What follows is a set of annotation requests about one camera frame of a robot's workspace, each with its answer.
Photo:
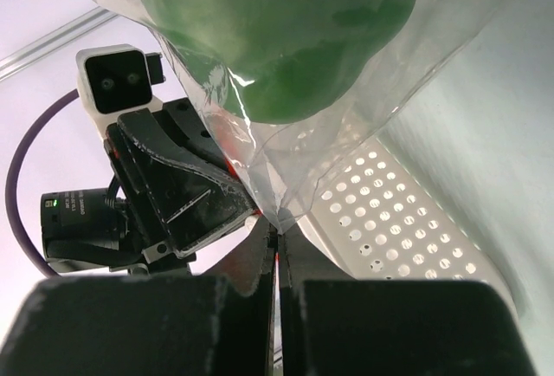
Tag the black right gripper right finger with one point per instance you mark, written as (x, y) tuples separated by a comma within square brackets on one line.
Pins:
[(333, 324)]

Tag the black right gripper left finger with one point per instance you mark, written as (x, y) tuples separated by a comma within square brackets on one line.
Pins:
[(217, 323)]

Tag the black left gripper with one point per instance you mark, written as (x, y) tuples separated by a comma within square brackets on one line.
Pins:
[(171, 194)]

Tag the clear zip top bag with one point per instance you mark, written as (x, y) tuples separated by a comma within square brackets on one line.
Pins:
[(284, 165)]

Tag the green fake bell pepper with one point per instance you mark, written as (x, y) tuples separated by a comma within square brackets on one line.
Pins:
[(276, 61)]

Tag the white perforated plastic basket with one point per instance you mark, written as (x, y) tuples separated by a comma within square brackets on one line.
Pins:
[(375, 221)]

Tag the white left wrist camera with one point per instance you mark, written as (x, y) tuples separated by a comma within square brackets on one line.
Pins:
[(117, 79)]

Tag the left aluminium frame post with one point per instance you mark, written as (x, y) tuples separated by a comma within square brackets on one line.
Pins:
[(54, 41)]

